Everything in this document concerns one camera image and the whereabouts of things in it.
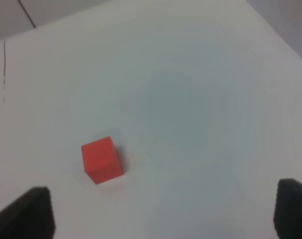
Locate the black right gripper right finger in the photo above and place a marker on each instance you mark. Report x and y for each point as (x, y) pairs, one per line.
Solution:
(288, 209)

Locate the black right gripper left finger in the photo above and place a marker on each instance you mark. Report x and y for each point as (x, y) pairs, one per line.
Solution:
(29, 217)

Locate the red cube block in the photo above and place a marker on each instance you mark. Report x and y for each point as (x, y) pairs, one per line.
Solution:
(101, 160)

